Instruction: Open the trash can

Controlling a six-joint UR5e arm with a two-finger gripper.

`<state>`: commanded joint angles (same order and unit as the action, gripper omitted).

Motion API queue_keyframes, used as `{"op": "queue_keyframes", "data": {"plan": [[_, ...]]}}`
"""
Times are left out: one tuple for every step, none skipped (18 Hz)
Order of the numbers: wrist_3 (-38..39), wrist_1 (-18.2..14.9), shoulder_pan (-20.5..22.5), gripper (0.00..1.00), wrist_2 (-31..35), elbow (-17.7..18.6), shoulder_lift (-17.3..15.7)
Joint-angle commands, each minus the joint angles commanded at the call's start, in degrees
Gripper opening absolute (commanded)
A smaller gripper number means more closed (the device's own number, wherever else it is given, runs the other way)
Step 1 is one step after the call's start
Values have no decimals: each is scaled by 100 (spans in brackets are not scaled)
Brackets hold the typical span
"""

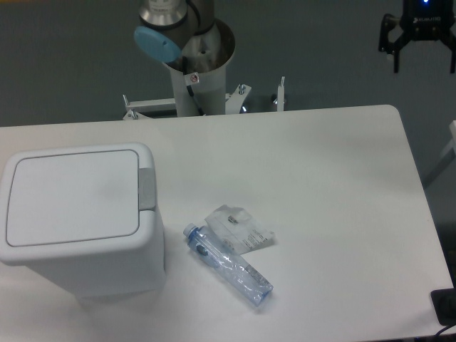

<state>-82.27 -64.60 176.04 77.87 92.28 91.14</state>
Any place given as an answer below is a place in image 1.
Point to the clear plastic bag with label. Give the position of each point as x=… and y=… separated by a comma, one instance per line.
x=239, y=230

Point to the black device at table edge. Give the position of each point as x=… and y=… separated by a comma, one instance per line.
x=443, y=301

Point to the crushed clear plastic bottle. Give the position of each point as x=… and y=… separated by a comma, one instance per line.
x=230, y=265

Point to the white frame at right edge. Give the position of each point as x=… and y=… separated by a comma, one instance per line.
x=446, y=157

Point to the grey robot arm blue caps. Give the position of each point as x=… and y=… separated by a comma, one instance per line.
x=186, y=35

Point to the white plastic trash can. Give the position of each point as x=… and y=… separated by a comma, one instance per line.
x=85, y=218

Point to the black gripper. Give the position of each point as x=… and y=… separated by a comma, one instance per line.
x=424, y=21

